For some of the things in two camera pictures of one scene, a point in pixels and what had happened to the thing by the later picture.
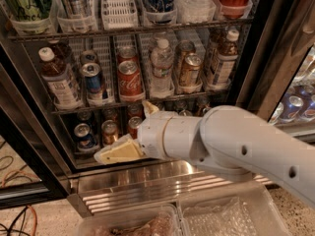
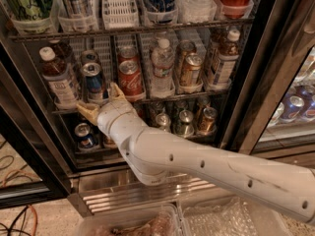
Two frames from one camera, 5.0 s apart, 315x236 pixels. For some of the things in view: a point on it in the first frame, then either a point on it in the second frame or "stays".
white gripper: (152, 133) → (110, 112)
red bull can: (93, 81) stays
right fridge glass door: (280, 81) stays
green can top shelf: (31, 2) stays
